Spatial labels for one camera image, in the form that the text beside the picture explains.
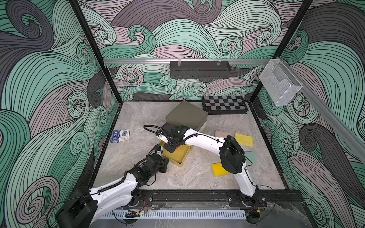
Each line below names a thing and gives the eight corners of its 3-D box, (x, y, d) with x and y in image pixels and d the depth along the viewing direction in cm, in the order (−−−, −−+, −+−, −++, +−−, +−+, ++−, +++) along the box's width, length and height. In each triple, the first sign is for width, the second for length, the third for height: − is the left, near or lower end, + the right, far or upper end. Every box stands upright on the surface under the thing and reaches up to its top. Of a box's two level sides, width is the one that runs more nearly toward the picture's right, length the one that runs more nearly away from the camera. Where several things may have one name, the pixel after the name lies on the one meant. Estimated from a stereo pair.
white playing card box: (119, 141, 98) (118, 139, 96) (121, 132, 103) (120, 130, 101) (129, 140, 99) (128, 138, 97) (130, 131, 104) (129, 129, 102)
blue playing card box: (110, 142, 98) (108, 140, 96) (113, 132, 103) (112, 130, 101) (118, 142, 98) (117, 140, 96) (121, 132, 103) (120, 130, 101)
